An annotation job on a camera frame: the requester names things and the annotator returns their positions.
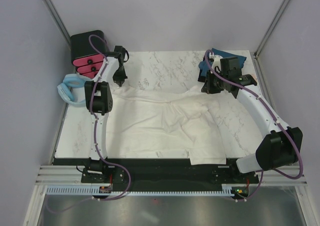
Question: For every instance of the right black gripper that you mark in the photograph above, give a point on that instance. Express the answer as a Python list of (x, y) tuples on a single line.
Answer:
[(208, 87)]

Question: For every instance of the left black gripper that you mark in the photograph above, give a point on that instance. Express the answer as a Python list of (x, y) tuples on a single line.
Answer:
[(120, 80)]

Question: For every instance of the black pink drawer box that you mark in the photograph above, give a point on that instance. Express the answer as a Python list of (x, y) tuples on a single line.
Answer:
[(88, 61)]

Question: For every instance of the white t shirt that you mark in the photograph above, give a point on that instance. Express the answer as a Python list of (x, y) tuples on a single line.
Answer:
[(151, 124)]

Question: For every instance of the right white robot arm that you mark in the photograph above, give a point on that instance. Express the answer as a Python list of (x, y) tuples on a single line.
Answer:
[(281, 144)]

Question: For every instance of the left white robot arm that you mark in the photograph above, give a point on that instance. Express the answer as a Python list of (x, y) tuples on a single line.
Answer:
[(99, 102)]

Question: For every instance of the small pink cube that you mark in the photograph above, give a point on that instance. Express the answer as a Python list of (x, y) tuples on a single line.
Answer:
[(255, 78)]

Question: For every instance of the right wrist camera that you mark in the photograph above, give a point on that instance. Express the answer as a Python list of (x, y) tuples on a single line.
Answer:
[(214, 60)]

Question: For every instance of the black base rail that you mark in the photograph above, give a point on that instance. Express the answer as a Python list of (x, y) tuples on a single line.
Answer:
[(166, 174)]

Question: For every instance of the white slotted cable duct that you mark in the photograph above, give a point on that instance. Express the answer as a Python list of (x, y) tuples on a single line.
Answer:
[(97, 190)]

